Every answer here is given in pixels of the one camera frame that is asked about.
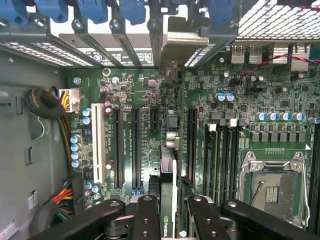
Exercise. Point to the CPU socket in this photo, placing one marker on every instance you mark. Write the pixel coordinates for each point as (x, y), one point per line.
(275, 197)

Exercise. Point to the black RAM slot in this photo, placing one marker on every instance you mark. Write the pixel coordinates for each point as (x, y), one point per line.
(229, 162)
(221, 162)
(211, 162)
(236, 162)

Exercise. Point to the black Dell PC case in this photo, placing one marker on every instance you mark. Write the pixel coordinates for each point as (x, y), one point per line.
(20, 150)

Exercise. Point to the silver USB port block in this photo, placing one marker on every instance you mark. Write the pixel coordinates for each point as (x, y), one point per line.
(255, 53)
(238, 53)

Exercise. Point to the white expansion slot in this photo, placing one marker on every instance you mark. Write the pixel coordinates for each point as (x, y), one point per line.
(98, 142)

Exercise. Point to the green Dell motherboard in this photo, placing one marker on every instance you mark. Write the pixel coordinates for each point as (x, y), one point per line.
(146, 150)

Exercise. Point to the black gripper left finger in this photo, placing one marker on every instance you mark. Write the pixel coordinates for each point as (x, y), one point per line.
(147, 220)

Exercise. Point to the blue slot retention clip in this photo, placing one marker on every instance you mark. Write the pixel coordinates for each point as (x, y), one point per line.
(222, 11)
(132, 11)
(12, 10)
(52, 10)
(93, 10)

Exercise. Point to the white power connector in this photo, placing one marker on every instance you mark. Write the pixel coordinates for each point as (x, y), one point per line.
(72, 100)

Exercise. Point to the long black expansion slot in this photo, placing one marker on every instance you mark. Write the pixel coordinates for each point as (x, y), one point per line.
(192, 150)
(136, 150)
(119, 150)

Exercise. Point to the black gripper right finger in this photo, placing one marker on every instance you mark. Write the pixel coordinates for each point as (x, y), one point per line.
(207, 222)

